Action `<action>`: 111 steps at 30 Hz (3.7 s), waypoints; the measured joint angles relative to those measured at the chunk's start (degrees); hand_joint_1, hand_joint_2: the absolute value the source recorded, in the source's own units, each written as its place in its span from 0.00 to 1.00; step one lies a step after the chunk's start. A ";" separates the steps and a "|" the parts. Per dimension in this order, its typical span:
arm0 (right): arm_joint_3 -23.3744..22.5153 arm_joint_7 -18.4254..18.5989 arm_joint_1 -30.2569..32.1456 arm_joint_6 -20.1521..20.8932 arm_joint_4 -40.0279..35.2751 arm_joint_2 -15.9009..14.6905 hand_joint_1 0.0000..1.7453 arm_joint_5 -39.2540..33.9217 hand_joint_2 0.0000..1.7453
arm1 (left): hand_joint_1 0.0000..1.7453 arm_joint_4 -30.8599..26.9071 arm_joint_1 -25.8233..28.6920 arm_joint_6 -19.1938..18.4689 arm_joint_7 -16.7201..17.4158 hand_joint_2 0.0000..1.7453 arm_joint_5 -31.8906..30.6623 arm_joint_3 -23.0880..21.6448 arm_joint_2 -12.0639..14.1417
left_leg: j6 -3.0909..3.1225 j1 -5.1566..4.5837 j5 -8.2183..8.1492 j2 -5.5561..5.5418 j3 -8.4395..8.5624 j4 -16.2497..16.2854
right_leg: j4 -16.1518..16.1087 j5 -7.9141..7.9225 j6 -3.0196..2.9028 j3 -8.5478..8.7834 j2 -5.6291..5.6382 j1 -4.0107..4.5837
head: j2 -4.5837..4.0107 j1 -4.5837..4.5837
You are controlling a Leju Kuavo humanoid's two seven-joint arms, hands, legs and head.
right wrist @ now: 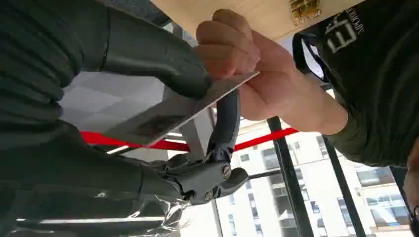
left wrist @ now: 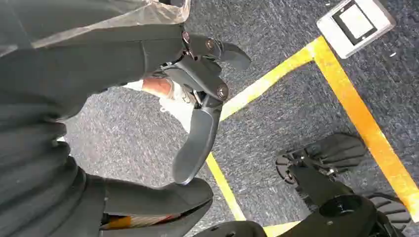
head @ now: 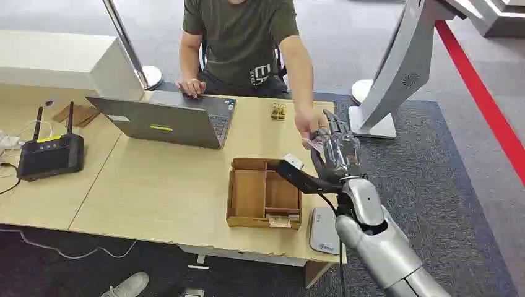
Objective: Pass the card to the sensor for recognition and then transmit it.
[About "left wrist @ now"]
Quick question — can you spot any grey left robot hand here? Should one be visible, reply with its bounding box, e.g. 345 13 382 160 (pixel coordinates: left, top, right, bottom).
0 23 252 237

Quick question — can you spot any translucent plastic bag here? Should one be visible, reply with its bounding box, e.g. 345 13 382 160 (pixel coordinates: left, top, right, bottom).
31 0 192 50

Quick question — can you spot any ribbed grey left arm sleeve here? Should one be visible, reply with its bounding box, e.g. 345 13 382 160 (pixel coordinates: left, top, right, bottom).
0 115 99 237

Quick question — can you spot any narrow yellow floor tape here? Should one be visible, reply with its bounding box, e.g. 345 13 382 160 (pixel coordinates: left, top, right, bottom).
205 152 301 237

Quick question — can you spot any black robot foot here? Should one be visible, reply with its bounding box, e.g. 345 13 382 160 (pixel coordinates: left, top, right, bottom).
275 132 368 186
362 192 414 237

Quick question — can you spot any grey metal floor socket plate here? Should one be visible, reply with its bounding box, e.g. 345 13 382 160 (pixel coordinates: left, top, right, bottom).
316 0 397 60

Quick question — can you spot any wide yellow floor tape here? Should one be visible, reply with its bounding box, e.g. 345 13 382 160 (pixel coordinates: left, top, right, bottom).
218 35 419 224

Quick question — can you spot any black robot leg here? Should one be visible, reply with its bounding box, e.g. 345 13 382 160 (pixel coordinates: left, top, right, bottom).
192 163 407 237

